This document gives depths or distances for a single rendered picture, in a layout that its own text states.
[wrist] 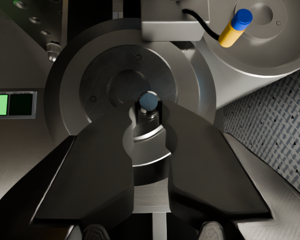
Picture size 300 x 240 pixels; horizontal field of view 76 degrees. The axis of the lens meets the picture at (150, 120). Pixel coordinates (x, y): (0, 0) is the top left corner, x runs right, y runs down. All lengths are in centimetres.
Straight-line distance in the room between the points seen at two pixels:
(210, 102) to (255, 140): 17
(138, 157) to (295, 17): 19
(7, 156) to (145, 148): 48
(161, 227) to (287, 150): 36
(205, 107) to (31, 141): 47
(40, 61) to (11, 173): 149
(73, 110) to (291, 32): 21
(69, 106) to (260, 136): 26
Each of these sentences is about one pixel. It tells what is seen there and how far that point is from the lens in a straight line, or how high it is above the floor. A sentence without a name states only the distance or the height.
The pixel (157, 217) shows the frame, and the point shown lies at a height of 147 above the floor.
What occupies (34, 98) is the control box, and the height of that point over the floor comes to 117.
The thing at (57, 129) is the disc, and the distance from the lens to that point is 18.
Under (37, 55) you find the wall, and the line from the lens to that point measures 201.
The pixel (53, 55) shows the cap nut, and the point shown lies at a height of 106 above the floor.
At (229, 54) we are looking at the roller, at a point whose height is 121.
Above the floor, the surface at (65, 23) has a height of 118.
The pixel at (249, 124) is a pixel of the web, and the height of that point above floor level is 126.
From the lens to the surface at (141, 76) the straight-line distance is 15.
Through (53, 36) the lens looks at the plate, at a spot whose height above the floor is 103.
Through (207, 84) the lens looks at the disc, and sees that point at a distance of 18.
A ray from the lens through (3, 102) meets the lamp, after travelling 61.
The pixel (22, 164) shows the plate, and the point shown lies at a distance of 58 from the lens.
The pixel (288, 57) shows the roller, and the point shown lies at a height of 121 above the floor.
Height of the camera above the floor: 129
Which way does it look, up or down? 7 degrees down
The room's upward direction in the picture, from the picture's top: 179 degrees clockwise
